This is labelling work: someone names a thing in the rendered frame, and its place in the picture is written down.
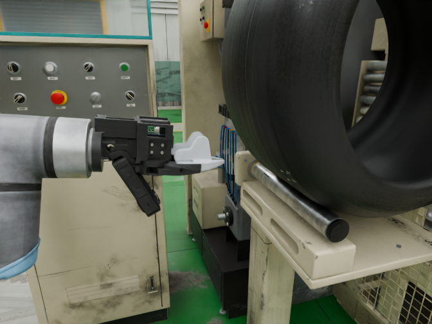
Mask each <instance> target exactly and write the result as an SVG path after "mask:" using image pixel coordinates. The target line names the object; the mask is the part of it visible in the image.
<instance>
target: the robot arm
mask: <svg viewBox="0 0 432 324"><path fill-rule="evenodd" d="M173 129H174V125H171V124H170V121H169V120H168V118H160V117H150V116H136V117H134V119H133V118H115V117H107V115H102V114H97V115H96V117H95V118H94V128H93V123H92V121H91V120H90V119H83V118H64V117H49V116H29V115H19V114H1V113H0V280H6V279H8V278H11V277H14V276H17V275H19V274H21V273H23V272H25V271H27V270H29V269H30V268H31V267H32V266H33V265H34V264H35V263H36V261H37V255H38V248H39V245H40V243H41V238H40V237H39V227H40V215H41V192H42V191H41V189H42V178H81V179H88V178H89V177H91V174H92V171H93V172H102V171H103V167H104V160H105V159H108V160H109V161H110V160H112V166H113V167H114V169H115V170H116V171H117V173H118V174H119V176H120V177H121V179H122V180H123V182H124V183H125V184H126V186H127V188H128V189H129V190H130V192H131V193H132V195H133V196H134V198H135V199H136V202H137V204H138V206H139V207H140V209H141V210H142V212H143V213H146V215H147V217H150V216H152V215H153V214H155V213H157V212H159V211H160V210H161V208H160V205H159V204H160V203H161V202H160V200H159V197H158V195H157V193H156V192H155V191H154V190H153V189H151V188H150V186H149V185H148V183H147V182H146V180H145V179H144V177H143V176H142V174H143V175H147V176H185V175H190V174H199V173H200V172H205V171H209V170H212V169H214V168H217V167H219V166H221V165H222V164H224V159H222V158H219V157H213V156H211V153H210V145H209V141H208V138H207V137H205V136H203V134H202V133H201V132H193V133H192V134H191V135H190V137H189V138H188V141H187V142H185V143H175V144H174V135H173ZM108 145H110V146H109V147H108ZM111 145H113V146H111Z"/></svg>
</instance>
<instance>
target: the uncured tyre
mask: <svg viewBox="0 0 432 324"><path fill-rule="evenodd" d="M376 1H377V4H378V5H379V7H380V9H381V12H382V14H383V17H384V20H385V23H386V29H387V33H388V61H387V66H386V72H385V75H384V79H383V81H382V85H381V88H380V90H379V92H378V94H377V96H376V98H375V100H374V101H373V104H372V105H371V106H370V108H369V110H367V112H366V113H365V115H364V116H363V117H362V118H361V119H360V120H359V121H358V122H357V123H356V124H355V125H354V126H353V127H352V128H350V129H349V130H347V131H346V129H345V124H344V121H343V115H342V110H341V95H340V82H341V66H342V60H343V53H344V49H345V43H346V40H347V35H348V31H349V28H350V25H351V22H352V19H353V16H354V13H355V11H356V8H357V5H358V3H359V0H234V2H233V5H232V7H231V11H230V14H229V17H228V21H227V25H226V29H225V33H224V40H223V45H222V58H221V73H222V86H223V91H224V97H225V101H226V105H227V108H228V112H229V115H230V118H231V120H232V122H233V125H234V127H235V130H236V132H237V133H238V134H240V135H241V136H239V137H240V139H241V140H242V142H243V144H244V145H245V146H246V148H247V149H248V150H249V152H250V153H251V154H252V155H253V156H254V157H255V159H256V160H257V161H259V162H260V163H261V164H262V165H264V166H265V167H266V168H267V169H268V170H270V171H272V173H274V174H276V175H277V176H278V177H280V178H281V179H283V180H284V181H285V182H286V183H288V184H290V185H291V186H292V187H294V188H295V189H297V190H298V191H299V192H301V193H302V194H303V195H305V196H306V197H308V198H309V199H311V200H312V201H314V202H315V203H318V204H320V205H322V206H324V207H326V208H328V209H331V210H334V211H337V212H341V213H345V214H349V215H353V216H357V217H368V218H378V217H390V216H394V215H399V214H402V213H406V212H410V211H412V210H416V209H418V208H421V207H424V206H427V205H430V204H432V0H376ZM242 136H243V137H245V138H247V139H248V140H250V141H248V140H247V139H245V138H243V137H242ZM278 167H280V168H284V169H288V170H289V171H290V172H291V174H292V175H293V177H294V178H295V180H297V182H298V183H299V184H300V185H298V184H294V183H290V182H289V181H288V180H287V179H286V178H285V176H284V175H283V174H282V173H281V171H280V169H279V168H278Z"/></svg>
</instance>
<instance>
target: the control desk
mask: <svg viewBox="0 0 432 324"><path fill-rule="evenodd" d="M0 113H1V114H19V115H29V116H49V117H64V118H83V119H90V120H91V121H92V123H93V128H95V117H96V115H97V114H102V115H107V117H115V118H133V119H134V117H136V116H150V117H158V104H157V94H156V74H155V63H154V44H153V40H150V39H103V38H79V37H41V36H38V37H32V36H9V35H0ZM142 176H143V177H144V179H145V180H146V182H147V183H148V185H149V186H150V188H151V189H153V190H154V191H155V192H156V193H157V195H158V197H159V200H160V202H161V203H160V204H159V205H160V208H161V210H160V211H159V212H157V213H155V214H153V215H152V216H150V217H147V215H146V213H143V212H142V210H141V209H140V207H139V206H138V204H137V202H136V199H135V198H134V196H133V195H132V193H131V192H130V190H129V189H128V188H127V186H126V184H125V183H124V182H123V180H122V179H121V177H120V176H119V174H118V173H117V171H116V170H115V169H114V167H113V166H112V160H110V161H109V160H108V159H105V160H104V162H103V171H102V172H93V171H92V174H91V177H89V178H88V179H81V178H42V189H41V191H42V192H41V204H40V227H39V237H40V245H39V248H38V255H37V261H36V263H35V264H34V265H33V266H32V267H31V268H30V269H29V270H27V271H26V276H27V279H28V283H29V286H30V291H31V296H32V299H33V303H34V306H35V311H36V314H37V319H38V322H39V324H150V323H155V322H158V321H163V320H167V319H168V311H167V308H169V307H170V295H169V284H168V264H167V245H166V235H165V215H164V204H163V185H162V175H161V176H153V175H143V174H142Z"/></svg>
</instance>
